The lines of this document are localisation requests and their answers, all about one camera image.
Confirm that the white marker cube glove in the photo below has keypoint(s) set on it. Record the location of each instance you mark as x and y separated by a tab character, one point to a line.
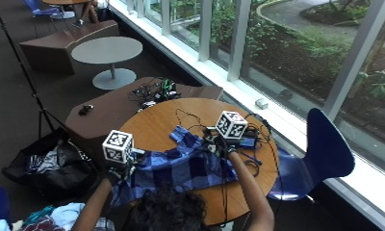
118	146
231	124

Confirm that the black round object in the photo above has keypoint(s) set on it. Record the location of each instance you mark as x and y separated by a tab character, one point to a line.
287	94

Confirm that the pile of mixed clothes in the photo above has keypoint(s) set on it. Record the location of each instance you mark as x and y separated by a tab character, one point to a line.
51	218

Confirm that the round wooden table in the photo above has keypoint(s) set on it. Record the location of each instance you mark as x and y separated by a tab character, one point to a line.
79	2

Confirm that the small black device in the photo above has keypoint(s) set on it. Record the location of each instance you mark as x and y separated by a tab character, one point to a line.
86	109

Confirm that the white round pedestal table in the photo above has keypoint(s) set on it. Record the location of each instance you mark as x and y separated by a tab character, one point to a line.
107	49

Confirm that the black open bag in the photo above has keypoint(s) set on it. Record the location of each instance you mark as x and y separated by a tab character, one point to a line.
60	183

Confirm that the person's right hand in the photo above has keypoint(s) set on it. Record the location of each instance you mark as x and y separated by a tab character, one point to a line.
220	144

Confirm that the black tripod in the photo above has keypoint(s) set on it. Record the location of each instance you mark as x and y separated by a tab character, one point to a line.
29	80

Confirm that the blue plaid cloth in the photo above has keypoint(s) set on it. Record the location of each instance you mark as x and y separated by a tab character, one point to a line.
180	163

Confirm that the grey white clothes in bag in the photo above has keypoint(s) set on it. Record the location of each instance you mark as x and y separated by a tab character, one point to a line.
47	160

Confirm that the white marker cube left glove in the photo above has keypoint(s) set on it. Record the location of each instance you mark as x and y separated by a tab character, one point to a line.
118	146

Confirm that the blue chair with metal legs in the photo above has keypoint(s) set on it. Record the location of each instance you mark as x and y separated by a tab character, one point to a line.
44	9

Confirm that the blue flat device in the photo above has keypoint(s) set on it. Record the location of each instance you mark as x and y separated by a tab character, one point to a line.
248	142

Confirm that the brown angular bench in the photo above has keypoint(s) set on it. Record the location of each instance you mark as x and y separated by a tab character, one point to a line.
60	45
111	112

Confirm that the small white box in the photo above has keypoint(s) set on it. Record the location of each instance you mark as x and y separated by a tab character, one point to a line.
261	103

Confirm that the blue plastic chair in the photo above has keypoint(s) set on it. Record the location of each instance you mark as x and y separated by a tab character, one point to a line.
325	150

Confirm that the white marker cube right glove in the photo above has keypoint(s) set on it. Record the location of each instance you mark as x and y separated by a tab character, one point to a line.
231	124

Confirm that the person's left hand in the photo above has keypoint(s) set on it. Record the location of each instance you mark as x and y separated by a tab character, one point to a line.
119	172

